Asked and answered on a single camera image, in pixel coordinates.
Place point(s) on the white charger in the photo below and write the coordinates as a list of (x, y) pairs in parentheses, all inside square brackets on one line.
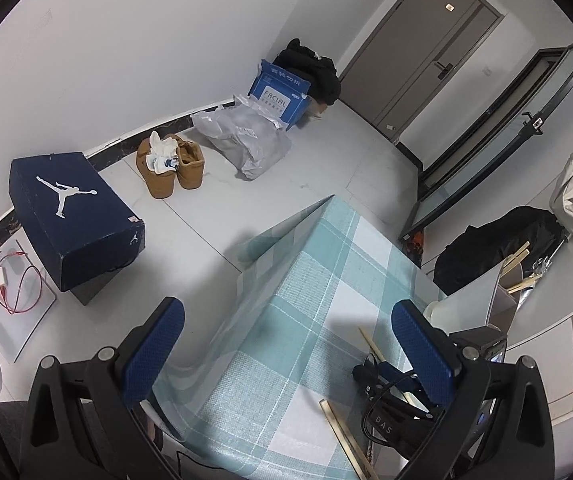
[(1, 278)]

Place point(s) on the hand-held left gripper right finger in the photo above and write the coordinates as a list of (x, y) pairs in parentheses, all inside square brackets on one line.
[(424, 355)]

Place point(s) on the light wooden chopstick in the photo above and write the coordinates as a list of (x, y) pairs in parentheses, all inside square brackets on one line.
[(341, 435), (518, 257), (359, 447), (516, 250), (374, 344), (523, 284)]

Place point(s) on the grey door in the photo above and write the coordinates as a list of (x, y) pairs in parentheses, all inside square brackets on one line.
[(416, 50)]

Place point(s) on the white socks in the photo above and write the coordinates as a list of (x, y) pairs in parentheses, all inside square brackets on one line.
[(162, 152)]

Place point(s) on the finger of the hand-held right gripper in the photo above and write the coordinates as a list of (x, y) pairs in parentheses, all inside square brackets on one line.
[(381, 375)]

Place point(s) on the white utensil holder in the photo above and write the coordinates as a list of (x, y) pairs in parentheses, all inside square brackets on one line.
[(471, 305)]

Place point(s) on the grey plastic bag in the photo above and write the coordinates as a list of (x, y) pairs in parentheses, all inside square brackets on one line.
[(246, 135)]

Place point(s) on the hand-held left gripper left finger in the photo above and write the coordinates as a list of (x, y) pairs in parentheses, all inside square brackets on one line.
[(152, 352)]

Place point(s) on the black clothing pile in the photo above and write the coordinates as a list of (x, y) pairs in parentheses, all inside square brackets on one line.
[(316, 70)]

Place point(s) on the navy shoe box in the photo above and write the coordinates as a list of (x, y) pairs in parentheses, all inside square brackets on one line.
[(74, 210)]

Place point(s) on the silver metallic object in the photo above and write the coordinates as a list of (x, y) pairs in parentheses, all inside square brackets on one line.
[(541, 267)]

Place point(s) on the orange black object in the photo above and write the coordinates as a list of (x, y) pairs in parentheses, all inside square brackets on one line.
[(414, 242)]

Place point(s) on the glass sliding door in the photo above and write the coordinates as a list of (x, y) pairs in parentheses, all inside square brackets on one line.
[(491, 145)]

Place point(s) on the brown boot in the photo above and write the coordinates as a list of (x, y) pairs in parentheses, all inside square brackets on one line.
[(159, 182), (190, 162)]

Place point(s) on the black clamp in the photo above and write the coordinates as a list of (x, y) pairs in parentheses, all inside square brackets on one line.
[(532, 122)]

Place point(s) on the teal checkered tablecloth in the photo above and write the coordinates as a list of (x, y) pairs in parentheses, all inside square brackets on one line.
[(306, 285)]

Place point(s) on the black backpack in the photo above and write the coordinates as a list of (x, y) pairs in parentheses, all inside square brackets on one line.
[(496, 245)]

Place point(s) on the blue cardboard box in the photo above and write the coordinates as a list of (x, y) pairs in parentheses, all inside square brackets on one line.
[(281, 92)]

